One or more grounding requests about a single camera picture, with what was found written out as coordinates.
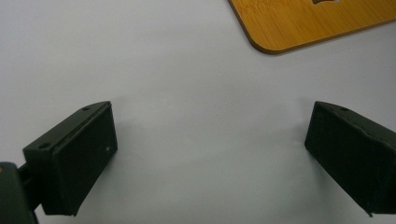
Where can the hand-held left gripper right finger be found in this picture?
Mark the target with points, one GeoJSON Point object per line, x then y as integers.
{"type": "Point", "coordinates": [355, 158]}

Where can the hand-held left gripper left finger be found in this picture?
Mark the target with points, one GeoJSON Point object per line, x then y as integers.
{"type": "Point", "coordinates": [71, 161]}

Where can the bamboo cutting board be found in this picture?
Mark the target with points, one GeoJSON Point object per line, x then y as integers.
{"type": "Point", "coordinates": [311, 23]}

